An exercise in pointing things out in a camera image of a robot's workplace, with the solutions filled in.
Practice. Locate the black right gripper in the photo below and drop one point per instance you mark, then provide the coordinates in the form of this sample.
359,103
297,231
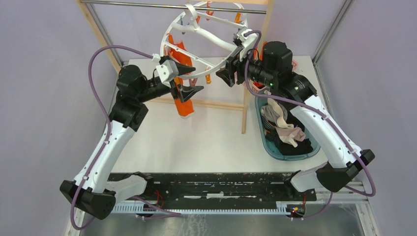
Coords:
227,74

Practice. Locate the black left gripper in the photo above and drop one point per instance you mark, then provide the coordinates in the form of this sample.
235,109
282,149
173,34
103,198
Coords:
185,92

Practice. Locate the beige grey underwear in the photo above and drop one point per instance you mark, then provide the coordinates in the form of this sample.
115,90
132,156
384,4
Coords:
276,113

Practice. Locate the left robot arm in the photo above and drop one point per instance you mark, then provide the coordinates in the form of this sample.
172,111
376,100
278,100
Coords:
91,191

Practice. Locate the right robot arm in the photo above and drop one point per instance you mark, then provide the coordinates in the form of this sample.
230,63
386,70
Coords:
345,159

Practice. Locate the yellow clothespin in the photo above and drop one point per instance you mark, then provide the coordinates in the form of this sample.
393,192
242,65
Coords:
208,78

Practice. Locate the pink laundry basket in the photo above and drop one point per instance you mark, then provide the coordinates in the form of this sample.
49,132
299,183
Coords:
260,84

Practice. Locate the metal hanging rod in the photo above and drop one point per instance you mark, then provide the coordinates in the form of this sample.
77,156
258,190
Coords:
116,3

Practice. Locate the pink garment in basin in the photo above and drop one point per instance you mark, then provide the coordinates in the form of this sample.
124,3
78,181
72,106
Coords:
291,136

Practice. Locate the dark clothes in basin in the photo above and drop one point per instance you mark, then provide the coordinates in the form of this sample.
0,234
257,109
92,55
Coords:
270,133

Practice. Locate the teal plastic basin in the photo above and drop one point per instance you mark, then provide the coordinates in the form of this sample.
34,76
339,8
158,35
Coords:
270,148

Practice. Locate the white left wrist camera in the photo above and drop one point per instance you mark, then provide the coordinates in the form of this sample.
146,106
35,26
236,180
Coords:
167,69

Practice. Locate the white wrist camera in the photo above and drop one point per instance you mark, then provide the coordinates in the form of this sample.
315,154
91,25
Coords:
167,69
246,40

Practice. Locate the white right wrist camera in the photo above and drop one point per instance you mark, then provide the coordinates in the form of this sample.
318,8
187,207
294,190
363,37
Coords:
246,40

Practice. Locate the wooden rack frame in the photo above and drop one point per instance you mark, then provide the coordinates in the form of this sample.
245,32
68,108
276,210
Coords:
188,21

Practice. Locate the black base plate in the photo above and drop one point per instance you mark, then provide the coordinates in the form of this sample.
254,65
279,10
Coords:
223,191

